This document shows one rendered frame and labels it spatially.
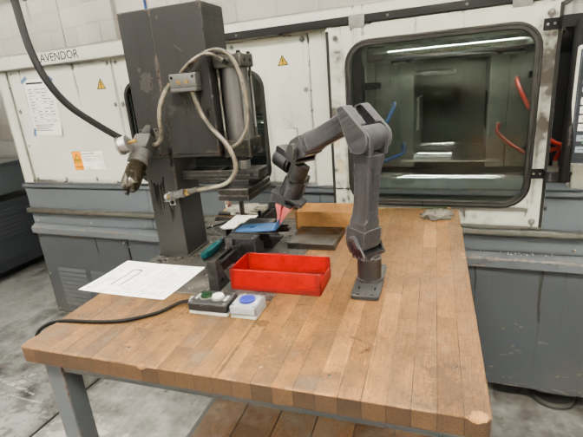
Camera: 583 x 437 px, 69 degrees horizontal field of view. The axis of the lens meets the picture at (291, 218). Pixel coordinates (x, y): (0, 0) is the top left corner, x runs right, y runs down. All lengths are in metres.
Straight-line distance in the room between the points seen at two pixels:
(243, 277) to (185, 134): 0.47
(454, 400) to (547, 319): 1.26
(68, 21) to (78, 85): 3.13
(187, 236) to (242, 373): 0.68
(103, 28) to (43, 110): 2.57
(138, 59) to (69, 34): 4.32
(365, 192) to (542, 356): 1.30
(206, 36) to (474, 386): 1.05
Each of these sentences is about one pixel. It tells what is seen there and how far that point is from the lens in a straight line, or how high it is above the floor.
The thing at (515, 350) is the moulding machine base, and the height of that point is 0.27.
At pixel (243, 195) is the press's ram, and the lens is 1.23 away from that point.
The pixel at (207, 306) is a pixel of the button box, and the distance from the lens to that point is 1.06.
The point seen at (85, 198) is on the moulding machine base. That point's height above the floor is 0.89.
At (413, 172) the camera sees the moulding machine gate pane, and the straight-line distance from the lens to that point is 1.78.
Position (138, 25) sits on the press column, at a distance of 1.39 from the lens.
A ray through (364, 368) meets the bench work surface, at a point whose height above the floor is 0.90.
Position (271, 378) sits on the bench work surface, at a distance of 0.84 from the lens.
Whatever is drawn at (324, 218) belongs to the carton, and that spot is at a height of 0.94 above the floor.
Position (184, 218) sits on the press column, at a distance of 1.42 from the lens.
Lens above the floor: 1.42
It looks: 18 degrees down
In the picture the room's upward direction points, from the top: 5 degrees counter-clockwise
